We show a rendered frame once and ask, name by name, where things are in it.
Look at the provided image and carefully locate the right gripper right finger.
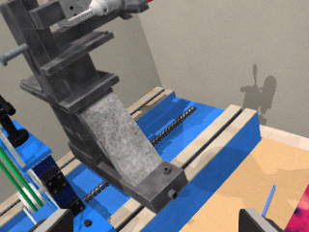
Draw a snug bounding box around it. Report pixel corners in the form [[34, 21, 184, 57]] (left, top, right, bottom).
[[239, 209, 285, 232]]

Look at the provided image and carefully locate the blue machine bed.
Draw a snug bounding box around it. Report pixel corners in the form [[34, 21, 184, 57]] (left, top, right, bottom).
[[0, 86, 262, 232]]

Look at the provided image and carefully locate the blue pen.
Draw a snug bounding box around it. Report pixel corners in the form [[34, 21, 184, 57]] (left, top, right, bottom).
[[261, 185, 276, 218]]

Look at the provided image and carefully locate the green drive belt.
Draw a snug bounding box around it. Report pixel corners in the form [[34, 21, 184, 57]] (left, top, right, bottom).
[[0, 146, 43, 207], [0, 160, 38, 212]]

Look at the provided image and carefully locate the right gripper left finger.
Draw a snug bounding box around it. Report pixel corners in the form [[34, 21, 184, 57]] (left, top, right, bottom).
[[27, 209, 73, 232]]

